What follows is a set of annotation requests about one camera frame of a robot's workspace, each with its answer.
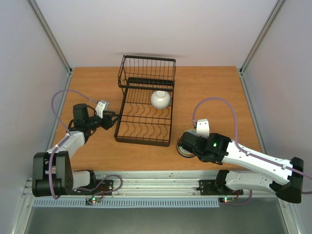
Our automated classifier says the blue yellow patterned bowl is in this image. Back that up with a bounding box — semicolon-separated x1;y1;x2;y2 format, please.
176;129;198;158

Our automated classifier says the white bowl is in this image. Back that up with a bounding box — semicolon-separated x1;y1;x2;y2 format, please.
151;91;171;109

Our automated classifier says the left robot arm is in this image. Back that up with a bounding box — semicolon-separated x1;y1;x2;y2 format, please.
32;101;121;199

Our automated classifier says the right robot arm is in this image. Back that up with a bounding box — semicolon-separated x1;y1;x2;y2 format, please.
177;132;304;204

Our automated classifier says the red patterned bowl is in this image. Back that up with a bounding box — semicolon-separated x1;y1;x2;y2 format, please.
176;144;196;158

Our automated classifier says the right small circuit board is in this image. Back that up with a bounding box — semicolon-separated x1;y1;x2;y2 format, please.
219;196;235;203

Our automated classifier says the small circuit board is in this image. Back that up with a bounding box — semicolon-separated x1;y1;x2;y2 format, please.
219;196;235;203
85;197;101;205

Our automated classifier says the left small circuit board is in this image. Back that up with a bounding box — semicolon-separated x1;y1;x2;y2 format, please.
85;197;101;205

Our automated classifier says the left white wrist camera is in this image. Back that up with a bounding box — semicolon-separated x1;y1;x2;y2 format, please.
95;100;109;118

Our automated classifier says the black wire dish rack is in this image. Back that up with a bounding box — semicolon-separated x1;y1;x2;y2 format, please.
114;55;176;147

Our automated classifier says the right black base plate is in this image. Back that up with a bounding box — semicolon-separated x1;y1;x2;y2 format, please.
196;179;244;195

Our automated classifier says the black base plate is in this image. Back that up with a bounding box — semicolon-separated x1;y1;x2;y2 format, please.
196;179;244;195
70;179;114;196

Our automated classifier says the aluminium frame rail base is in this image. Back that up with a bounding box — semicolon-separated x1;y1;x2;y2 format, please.
22;169;290;197

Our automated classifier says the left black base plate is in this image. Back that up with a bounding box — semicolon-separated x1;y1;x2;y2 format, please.
70;179;114;196

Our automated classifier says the light blue slotted cable duct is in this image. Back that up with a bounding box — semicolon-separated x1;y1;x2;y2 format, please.
33;198;219;209

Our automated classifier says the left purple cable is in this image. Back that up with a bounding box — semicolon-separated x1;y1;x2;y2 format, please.
48;89;123;200

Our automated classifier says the left aluminium corner post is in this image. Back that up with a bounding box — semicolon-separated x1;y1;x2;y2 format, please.
26;0;73;75

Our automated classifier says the aluminium corner post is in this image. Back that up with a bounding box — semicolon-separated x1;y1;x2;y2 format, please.
239;0;287;75
26;0;73;75

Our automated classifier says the right aluminium corner post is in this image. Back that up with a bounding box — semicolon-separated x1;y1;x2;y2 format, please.
239;0;287;75

